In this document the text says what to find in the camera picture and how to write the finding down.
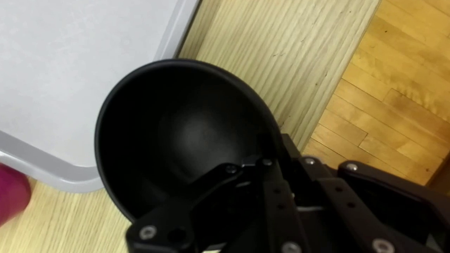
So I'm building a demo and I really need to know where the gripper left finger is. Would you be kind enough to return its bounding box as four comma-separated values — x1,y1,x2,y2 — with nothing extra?
126,157,312,253

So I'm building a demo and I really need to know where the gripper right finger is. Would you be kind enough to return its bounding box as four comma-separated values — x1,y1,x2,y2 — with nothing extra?
281,134,450,253

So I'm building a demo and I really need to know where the black bowl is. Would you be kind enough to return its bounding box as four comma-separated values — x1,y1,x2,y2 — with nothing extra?
94,59,286,252

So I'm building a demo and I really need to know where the grey plastic tray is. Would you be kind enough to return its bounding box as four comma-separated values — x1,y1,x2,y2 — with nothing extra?
0,0,201,193

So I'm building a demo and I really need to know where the magenta object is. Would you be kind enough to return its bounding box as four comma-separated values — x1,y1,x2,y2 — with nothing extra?
0,163,33,226

